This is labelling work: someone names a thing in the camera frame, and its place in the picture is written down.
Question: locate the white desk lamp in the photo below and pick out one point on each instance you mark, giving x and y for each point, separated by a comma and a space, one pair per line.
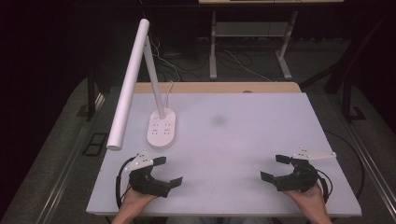
130, 84

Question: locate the metal floor rail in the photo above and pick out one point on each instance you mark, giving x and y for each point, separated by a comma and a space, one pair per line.
67, 177
373, 174

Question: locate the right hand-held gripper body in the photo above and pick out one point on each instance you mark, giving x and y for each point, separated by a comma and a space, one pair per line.
299, 180

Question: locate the person's left hand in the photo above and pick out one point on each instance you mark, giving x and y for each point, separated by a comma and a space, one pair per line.
135, 200

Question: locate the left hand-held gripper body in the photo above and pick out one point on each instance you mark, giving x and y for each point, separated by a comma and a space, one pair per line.
146, 183

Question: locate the black rectangular floor frame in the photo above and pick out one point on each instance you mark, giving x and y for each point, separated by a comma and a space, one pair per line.
95, 144

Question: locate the grey desk grommet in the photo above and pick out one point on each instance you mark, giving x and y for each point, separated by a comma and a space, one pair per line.
247, 91

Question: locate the black metal stand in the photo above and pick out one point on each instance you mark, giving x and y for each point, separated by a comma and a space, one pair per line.
347, 99
91, 99

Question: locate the white metal table frame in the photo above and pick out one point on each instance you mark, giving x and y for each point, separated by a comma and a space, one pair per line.
213, 62

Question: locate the person's right hand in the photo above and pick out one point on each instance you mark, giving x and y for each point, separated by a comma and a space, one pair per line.
309, 200

